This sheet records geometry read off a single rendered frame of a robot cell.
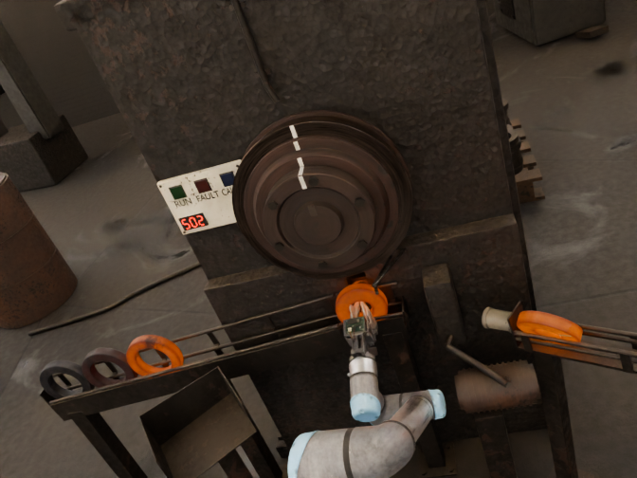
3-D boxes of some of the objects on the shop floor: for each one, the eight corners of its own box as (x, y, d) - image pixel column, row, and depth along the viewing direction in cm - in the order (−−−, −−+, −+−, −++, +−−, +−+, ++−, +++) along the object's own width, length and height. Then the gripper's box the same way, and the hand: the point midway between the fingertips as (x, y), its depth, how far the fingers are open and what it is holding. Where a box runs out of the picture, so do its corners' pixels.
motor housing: (482, 470, 200) (451, 360, 173) (549, 463, 195) (528, 348, 168) (487, 506, 190) (456, 395, 163) (559, 499, 184) (538, 382, 157)
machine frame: (300, 335, 291) (135, -36, 202) (526, 293, 264) (449, -154, 176) (280, 463, 230) (29, 14, 142) (570, 426, 204) (485, -154, 115)
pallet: (336, 241, 353) (312, 178, 330) (346, 177, 419) (328, 121, 397) (545, 199, 320) (535, 126, 298) (520, 137, 387) (511, 73, 365)
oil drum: (25, 283, 444) (-48, 182, 399) (92, 267, 430) (24, 160, 385) (-20, 337, 395) (-109, 229, 350) (55, 321, 381) (-29, 206, 336)
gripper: (373, 351, 155) (368, 284, 169) (340, 357, 157) (338, 290, 171) (381, 365, 161) (375, 301, 175) (350, 371, 164) (346, 306, 177)
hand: (360, 304), depth 174 cm, fingers closed
